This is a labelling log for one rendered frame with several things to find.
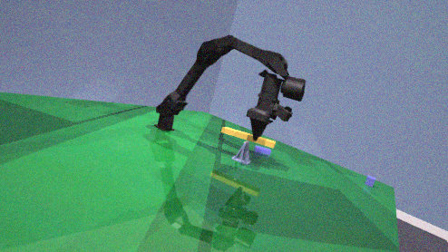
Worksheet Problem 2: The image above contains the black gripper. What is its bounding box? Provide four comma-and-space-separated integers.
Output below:
247, 92, 278, 141

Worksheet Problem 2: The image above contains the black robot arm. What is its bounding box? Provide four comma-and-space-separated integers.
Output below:
154, 35, 306, 131

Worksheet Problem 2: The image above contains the yellow bar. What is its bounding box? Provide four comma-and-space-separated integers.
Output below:
221, 127, 276, 149

